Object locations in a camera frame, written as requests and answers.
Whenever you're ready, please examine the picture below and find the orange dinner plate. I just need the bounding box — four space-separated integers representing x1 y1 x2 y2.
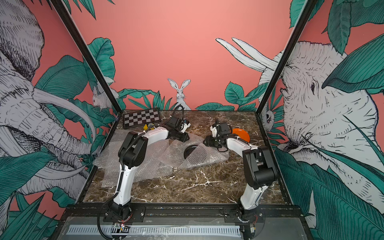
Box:
233 128 251 143

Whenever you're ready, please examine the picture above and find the bubble plate bundle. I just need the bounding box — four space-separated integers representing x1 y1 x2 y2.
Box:
159 134 229 169

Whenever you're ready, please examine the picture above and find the black dinner plate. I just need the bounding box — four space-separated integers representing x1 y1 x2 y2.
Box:
183 145 199 160

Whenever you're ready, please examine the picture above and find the pink bubble bundle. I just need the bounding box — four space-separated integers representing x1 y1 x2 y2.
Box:
102 140 173 188

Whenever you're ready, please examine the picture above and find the clear bubble wrap sheet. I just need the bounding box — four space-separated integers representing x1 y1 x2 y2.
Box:
93 129 129 171

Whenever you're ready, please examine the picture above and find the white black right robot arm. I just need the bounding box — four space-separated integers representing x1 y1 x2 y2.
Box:
203 122 278 210

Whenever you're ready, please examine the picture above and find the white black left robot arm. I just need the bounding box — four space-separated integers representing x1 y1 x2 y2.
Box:
110 117 191 210

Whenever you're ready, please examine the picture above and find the small yellow toy block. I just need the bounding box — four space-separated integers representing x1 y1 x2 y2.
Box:
144 123 155 132

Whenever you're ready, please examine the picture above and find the black white chessboard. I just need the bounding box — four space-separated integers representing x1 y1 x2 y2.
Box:
123 109 161 129

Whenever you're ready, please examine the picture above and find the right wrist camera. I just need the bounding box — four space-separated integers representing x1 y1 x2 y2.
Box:
210 126 218 138

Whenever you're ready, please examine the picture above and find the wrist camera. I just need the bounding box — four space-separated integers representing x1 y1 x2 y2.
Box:
181 120 191 133
210 126 218 138

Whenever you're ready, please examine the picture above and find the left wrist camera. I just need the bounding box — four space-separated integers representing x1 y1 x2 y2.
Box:
181 120 191 133

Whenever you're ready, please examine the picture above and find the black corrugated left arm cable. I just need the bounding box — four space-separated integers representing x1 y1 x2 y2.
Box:
96 104 185 240

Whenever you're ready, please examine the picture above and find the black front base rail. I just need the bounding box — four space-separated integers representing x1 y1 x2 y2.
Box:
61 203 305 224

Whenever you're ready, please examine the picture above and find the white slotted cable duct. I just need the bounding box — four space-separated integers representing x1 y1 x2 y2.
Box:
65 224 242 238

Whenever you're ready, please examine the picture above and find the black right frame post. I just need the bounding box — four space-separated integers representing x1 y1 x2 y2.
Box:
256 0 318 117

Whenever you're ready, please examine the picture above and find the black frame post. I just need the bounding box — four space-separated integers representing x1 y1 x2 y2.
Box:
256 0 318 117
51 0 123 114

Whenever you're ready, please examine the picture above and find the black left frame post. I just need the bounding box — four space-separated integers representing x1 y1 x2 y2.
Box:
51 0 123 114

